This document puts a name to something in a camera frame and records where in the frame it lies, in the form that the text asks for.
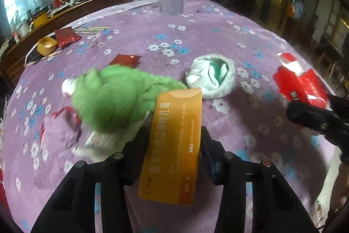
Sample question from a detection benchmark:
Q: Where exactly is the dark red packet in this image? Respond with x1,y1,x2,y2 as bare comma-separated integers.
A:
55,27,82,48

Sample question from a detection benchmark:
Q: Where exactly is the small red snack wrapper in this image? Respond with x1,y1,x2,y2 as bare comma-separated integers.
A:
109,54,141,69

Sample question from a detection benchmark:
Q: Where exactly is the yellow tape roll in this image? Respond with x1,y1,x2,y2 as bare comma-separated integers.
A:
37,37,57,57

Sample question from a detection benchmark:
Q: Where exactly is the red white Yantie box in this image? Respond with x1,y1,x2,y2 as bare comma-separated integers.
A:
273,53,329,109

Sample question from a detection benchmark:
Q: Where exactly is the orange medicine box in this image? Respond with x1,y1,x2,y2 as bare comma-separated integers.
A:
139,88,202,206

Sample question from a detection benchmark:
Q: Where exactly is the wooden brick-pattern counter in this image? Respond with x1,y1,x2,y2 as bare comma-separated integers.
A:
1,0,132,78

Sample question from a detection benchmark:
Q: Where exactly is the person's right hand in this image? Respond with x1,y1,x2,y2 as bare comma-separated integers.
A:
328,163,349,220

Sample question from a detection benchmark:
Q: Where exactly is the white green knitted cloth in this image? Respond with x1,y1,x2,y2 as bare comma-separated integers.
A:
185,54,236,100

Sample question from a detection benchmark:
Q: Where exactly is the crumpled purple red bag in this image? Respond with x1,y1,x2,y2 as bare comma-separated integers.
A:
40,106,82,154

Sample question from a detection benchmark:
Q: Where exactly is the white paper bag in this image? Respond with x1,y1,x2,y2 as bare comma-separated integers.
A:
72,112,153,163

